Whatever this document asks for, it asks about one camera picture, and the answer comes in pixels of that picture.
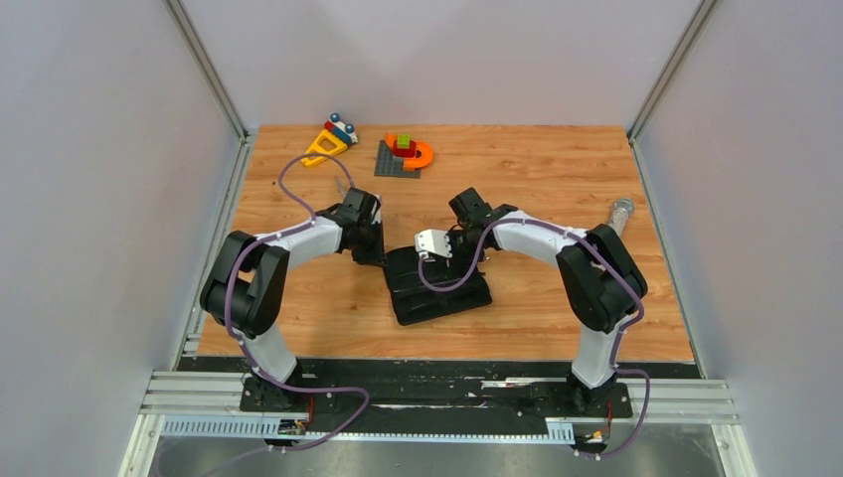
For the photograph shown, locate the green lego block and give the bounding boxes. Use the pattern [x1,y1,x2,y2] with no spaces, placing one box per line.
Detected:
[395,134,413,149]

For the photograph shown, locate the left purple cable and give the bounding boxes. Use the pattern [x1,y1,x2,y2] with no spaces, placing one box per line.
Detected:
[224,153,372,455]

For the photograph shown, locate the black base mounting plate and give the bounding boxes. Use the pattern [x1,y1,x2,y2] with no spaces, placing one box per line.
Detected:
[240,359,633,435]

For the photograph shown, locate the clear tube of beads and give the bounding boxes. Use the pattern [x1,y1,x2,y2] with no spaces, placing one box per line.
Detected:
[606,198,635,237]

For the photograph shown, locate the grey lego baseplate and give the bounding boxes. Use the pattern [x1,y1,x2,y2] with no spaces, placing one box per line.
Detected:
[374,140,422,179]

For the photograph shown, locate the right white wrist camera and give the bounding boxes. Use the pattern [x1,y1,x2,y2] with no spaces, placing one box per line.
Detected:
[414,229,452,260]

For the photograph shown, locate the silver scissors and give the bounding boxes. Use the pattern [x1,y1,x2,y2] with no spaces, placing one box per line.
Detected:
[335,176,349,197]

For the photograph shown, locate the yellow triangle toy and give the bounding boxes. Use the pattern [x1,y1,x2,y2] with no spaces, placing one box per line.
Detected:
[299,112,359,167]

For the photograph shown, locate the black zip tool case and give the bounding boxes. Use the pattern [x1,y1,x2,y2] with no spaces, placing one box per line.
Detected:
[384,246,493,326]

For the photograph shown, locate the orange curved toy piece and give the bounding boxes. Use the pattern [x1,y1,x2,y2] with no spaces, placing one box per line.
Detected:
[385,133,434,173]

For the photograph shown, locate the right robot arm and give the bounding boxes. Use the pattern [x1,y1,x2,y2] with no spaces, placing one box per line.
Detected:
[448,188,648,415]

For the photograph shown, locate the red lego block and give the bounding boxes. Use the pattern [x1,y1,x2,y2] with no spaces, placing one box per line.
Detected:
[392,140,418,158]

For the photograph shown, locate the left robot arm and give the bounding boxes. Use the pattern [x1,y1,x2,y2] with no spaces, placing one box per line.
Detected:
[199,187,386,410]

